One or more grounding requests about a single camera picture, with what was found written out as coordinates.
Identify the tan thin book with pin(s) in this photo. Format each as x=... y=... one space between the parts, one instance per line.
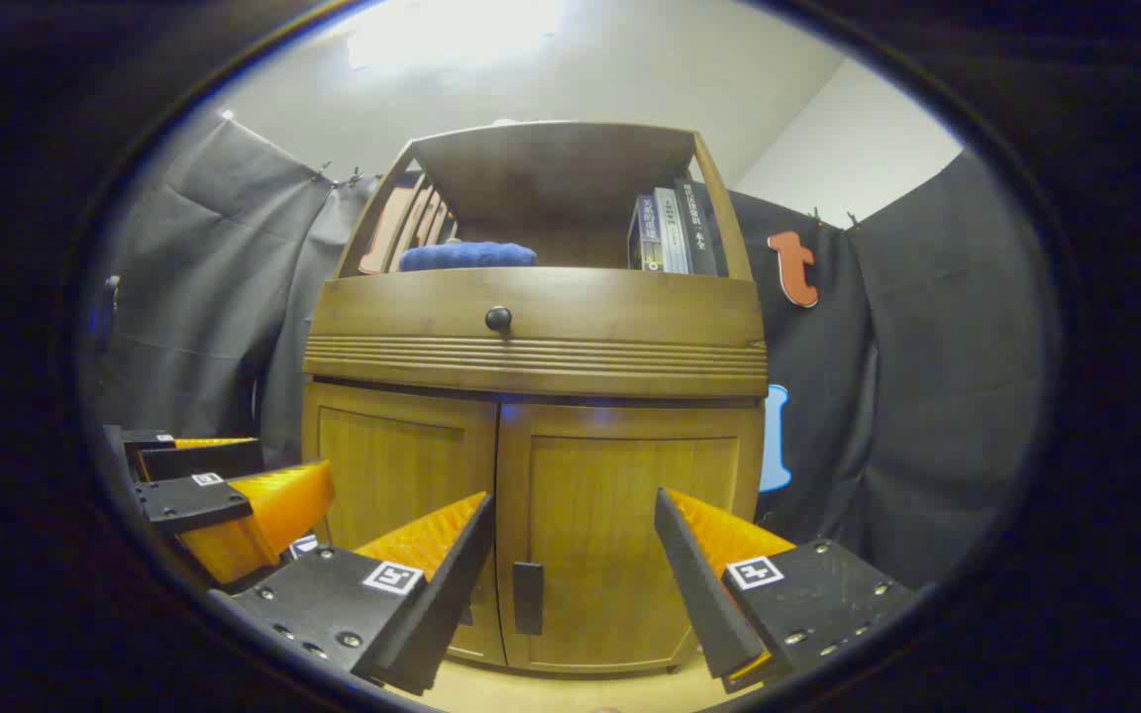
x=415 y=223
x=437 y=226

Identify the dark box with white print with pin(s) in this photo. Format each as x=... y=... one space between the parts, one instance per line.
x=303 y=546

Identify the black backdrop cloth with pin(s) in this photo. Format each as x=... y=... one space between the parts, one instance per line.
x=927 y=396

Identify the blue cushion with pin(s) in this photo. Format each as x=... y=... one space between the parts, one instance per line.
x=466 y=256

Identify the wooden double-door shoe cabinet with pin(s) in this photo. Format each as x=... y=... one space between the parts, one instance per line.
x=630 y=376

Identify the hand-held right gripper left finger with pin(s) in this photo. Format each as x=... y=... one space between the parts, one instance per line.
x=442 y=614

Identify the wooden drawer with black knob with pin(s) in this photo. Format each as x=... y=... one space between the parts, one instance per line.
x=630 y=307

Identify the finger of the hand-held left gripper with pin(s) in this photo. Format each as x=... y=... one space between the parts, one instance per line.
x=184 y=503
x=204 y=460

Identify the wooden cabinet door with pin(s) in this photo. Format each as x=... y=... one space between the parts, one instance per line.
x=630 y=495
x=392 y=456

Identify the dark blue book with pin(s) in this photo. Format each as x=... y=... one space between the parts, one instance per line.
x=642 y=238

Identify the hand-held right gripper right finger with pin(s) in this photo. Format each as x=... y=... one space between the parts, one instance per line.
x=704 y=594

